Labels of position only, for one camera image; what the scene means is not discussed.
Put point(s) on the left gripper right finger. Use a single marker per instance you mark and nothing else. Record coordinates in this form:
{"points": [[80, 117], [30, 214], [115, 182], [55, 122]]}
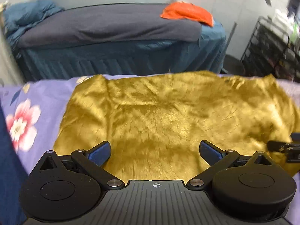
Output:
{"points": [[217, 159]]}

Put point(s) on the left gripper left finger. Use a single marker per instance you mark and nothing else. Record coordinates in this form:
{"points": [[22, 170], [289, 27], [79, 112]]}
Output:
{"points": [[90, 162]]}

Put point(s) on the golden satin garment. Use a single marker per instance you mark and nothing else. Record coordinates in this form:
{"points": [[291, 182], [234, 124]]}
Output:
{"points": [[155, 124]]}

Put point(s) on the lavender floral bed sheet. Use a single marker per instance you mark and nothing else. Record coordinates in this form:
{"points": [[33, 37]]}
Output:
{"points": [[259, 189]]}

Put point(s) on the navy blue folded garment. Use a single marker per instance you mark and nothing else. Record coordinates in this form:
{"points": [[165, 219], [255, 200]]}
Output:
{"points": [[12, 175]]}

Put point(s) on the teal bed skirt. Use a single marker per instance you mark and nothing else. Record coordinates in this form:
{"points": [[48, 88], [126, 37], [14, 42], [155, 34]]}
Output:
{"points": [[125, 58]]}

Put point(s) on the grey mattress cover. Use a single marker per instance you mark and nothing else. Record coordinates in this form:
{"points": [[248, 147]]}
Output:
{"points": [[109, 23]]}

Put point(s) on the orange cloth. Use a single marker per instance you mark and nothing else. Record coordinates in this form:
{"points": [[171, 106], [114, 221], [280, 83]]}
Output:
{"points": [[181, 10]]}

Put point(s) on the blue duvet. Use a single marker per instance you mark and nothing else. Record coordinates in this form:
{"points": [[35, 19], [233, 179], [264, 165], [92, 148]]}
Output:
{"points": [[21, 17]]}

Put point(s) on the black wire rack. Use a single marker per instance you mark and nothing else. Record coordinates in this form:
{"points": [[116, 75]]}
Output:
{"points": [[269, 51]]}

